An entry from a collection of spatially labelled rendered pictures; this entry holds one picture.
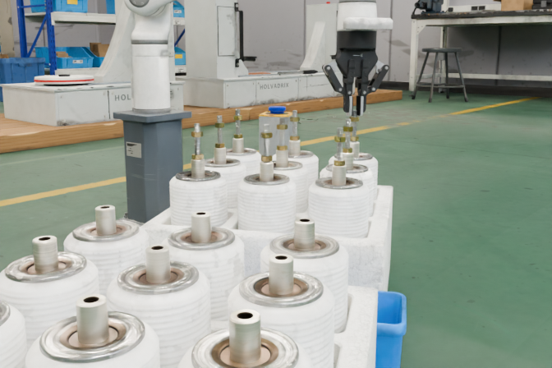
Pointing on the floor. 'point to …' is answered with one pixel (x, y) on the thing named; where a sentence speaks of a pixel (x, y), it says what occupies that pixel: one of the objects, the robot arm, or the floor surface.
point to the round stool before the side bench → (445, 71)
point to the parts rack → (79, 12)
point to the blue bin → (390, 328)
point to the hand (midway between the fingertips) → (354, 105)
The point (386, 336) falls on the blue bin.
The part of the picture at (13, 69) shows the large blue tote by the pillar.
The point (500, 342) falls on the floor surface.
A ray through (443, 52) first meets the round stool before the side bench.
